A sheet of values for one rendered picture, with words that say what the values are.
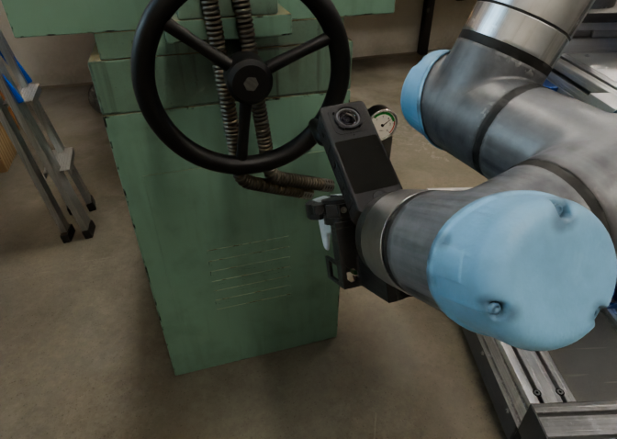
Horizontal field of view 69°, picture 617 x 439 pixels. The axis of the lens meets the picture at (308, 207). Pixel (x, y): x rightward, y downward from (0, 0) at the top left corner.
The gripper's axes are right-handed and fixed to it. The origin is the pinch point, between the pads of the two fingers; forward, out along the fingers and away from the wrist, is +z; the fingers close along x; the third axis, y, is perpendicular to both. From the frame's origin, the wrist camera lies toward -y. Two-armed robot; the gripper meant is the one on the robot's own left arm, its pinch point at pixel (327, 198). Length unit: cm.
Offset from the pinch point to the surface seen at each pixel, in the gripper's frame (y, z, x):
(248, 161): -6.1, 14.0, -7.1
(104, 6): -31.4, 20.6, -23.7
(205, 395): 48, 58, -21
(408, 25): -97, 265, 158
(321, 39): -20.3, 6.0, 4.0
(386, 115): -11.2, 25.1, 20.6
